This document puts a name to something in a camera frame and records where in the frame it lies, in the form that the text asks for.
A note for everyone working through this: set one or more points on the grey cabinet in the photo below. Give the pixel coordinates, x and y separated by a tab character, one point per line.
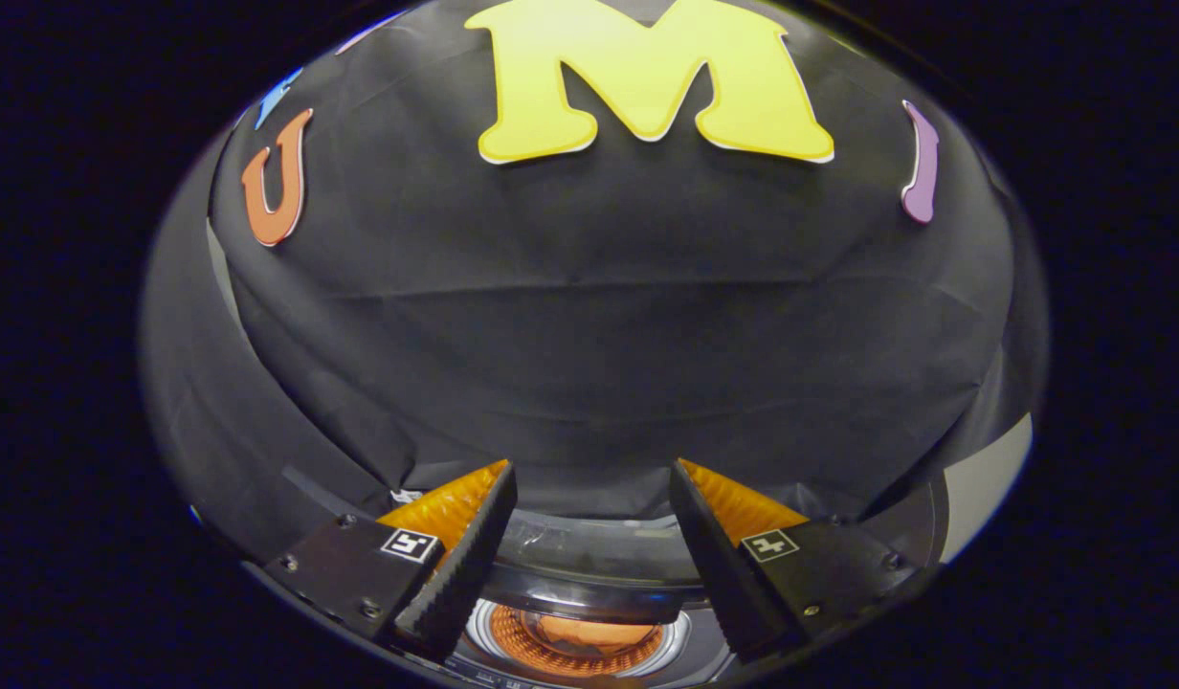
982	488

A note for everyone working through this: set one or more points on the yellow polo shirt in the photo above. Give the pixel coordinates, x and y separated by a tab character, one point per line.
589	633

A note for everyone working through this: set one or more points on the black backdrop cloth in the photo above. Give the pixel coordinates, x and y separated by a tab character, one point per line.
599	335

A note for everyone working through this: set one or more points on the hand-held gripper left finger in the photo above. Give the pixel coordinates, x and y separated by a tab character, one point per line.
460	574

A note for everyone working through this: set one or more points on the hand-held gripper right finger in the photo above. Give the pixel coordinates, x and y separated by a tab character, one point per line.
719	574

